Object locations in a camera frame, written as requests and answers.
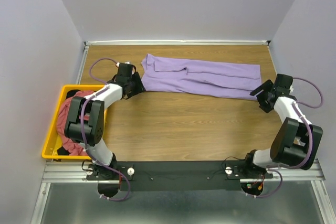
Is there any aluminium frame rail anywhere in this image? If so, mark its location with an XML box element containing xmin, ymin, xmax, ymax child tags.
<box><xmin>31</xmin><ymin>160</ymin><xmax>334</xmax><ymax>223</ymax></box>

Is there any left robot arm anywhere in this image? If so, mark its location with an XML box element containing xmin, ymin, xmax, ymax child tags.
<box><xmin>64</xmin><ymin>62</ymin><xmax>145</xmax><ymax>172</ymax></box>

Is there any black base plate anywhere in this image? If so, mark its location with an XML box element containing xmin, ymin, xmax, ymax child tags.
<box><xmin>86</xmin><ymin>160</ymin><xmax>273</xmax><ymax>197</ymax></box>

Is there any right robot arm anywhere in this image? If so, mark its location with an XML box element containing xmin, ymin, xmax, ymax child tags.
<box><xmin>245</xmin><ymin>74</ymin><xmax>323</xmax><ymax>173</ymax></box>

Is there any purple cable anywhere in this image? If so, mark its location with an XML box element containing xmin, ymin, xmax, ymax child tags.
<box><xmin>81</xmin><ymin>58</ymin><xmax>132</xmax><ymax>202</ymax></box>
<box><xmin>245</xmin><ymin>77</ymin><xmax>324</xmax><ymax>199</ymax></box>

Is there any red t shirt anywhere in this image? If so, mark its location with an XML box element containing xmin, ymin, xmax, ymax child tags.
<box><xmin>56</xmin><ymin>90</ymin><xmax>108</xmax><ymax>156</ymax></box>

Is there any yellow plastic bin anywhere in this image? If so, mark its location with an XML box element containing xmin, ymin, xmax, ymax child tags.
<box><xmin>41</xmin><ymin>84</ymin><xmax>104</xmax><ymax>161</ymax></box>

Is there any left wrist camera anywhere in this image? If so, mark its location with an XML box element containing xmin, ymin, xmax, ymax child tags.
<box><xmin>115</xmin><ymin>61</ymin><xmax>131</xmax><ymax>68</ymax></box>

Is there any purple t shirt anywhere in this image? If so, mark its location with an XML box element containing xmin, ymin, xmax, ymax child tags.
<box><xmin>141</xmin><ymin>54</ymin><xmax>261</xmax><ymax>100</ymax></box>

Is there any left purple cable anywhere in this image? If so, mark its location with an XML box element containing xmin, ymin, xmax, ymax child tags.
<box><xmin>81</xmin><ymin>58</ymin><xmax>132</xmax><ymax>202</ymax></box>

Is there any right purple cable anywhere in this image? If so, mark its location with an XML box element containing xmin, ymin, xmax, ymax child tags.
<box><xmin>245</xmin><ymin>77</ymin><xmax>324</xmax><ymax>199</ymax></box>

